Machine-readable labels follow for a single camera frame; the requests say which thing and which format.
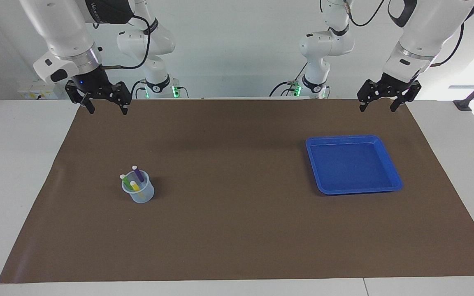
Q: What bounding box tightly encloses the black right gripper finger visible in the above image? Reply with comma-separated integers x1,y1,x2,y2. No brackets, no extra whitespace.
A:
65,80,96,115
107,81,133,116

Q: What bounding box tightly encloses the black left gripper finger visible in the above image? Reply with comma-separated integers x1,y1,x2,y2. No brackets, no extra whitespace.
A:
357,80,380,113
390,81,422,113

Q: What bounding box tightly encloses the blue plastic tray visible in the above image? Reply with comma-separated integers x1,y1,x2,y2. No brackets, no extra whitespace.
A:
305,134,403,195

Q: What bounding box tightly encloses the translucent plastic cup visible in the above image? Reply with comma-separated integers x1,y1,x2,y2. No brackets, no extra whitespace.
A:
122,170,156,204

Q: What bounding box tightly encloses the brown table mat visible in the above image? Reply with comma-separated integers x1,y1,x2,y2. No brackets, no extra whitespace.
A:
0,98,474,284

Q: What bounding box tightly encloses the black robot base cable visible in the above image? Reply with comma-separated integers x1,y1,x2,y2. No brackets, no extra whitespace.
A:
130,80,148,99
269,62,308,97

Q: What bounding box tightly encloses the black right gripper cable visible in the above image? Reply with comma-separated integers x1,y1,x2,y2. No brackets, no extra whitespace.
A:
93,14,152,70

